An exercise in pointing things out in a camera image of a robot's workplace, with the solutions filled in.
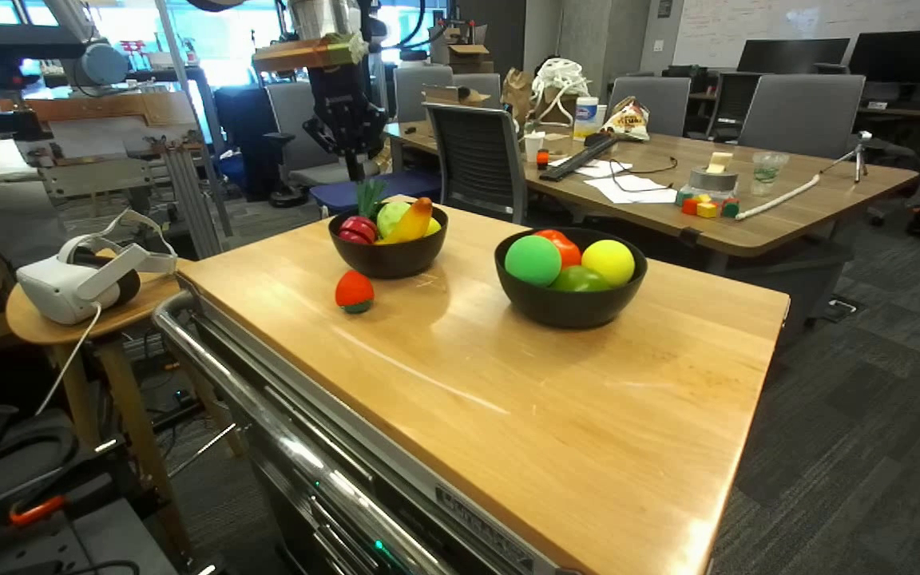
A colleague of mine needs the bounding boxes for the orange toy tomato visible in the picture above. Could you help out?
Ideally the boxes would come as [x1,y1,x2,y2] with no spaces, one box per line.
[537,225,580,266]

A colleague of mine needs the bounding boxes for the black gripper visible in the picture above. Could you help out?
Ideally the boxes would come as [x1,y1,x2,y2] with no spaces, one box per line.
[304,62,385,155]

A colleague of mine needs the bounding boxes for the light green dimpled toy ball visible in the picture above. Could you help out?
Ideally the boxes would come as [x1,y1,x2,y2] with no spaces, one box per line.
[375,199,408,236]

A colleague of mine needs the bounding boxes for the black bowl near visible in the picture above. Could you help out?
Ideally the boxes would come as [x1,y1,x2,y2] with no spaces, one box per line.
[329,208,446,277]

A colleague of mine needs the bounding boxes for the grey office chair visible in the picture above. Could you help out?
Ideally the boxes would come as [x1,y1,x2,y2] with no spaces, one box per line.
[423,103,528,222]

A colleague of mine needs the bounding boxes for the round wooden stool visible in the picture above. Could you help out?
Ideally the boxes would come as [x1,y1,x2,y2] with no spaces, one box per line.
[6,274,189,559]

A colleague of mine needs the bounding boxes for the red toy radish green leaves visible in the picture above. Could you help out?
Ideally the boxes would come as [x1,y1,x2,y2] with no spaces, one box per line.
[338,179,382,245]

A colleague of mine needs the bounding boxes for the black bowl far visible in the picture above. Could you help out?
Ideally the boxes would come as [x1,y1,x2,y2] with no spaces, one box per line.
[496,233,647,327]

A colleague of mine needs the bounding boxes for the wooden office desk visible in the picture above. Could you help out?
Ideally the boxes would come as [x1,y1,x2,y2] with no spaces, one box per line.
[382,116,920,266]

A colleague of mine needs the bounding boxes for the metal cart handle bar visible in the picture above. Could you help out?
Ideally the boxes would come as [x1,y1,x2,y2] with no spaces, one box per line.
[152,289,449,575]

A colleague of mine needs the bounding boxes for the red toy strawberry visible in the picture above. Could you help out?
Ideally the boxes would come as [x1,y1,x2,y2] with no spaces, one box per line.
[335,270,374,313]

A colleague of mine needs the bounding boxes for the colourful toy blocks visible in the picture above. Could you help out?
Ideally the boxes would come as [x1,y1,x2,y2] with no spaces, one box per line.
[676,194,736,219]

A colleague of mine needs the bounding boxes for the yellow toy ball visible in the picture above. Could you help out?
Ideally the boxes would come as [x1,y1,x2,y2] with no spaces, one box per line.
[580,238,635,283]

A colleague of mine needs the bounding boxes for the white paper sheet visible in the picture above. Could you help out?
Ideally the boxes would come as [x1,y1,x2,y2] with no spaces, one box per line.
[579,159,676,204]

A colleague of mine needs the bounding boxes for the white VR headset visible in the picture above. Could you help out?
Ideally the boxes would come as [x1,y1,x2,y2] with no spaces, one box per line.
[15,208,178,325]

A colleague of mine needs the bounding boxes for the yellow toy banana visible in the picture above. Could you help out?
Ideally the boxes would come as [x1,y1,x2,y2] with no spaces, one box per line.
[381,199,441,245]

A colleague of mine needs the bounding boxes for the black bowl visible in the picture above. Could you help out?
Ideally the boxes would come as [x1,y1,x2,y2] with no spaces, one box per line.
[496,233,647,327]
[329,208,446,277]

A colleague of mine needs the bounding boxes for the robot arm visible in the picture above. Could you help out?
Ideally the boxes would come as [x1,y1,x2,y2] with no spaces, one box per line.
[251,0,385,162]

